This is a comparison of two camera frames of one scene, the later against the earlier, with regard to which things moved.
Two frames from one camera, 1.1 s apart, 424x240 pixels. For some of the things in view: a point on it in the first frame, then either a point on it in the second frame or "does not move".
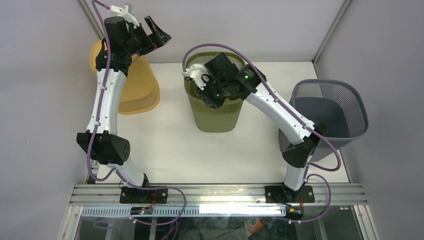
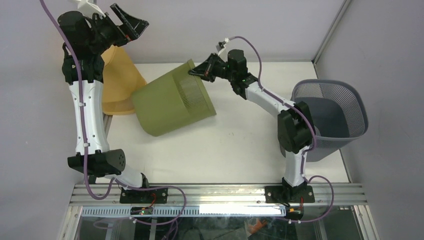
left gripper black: (159, 37) to (134, 27)
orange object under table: (256, 227) does not move
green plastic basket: (207, 118) to (172, 102)
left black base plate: (130, 194) does not move
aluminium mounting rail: (351, 195) does not move
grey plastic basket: (338, 108) does not move
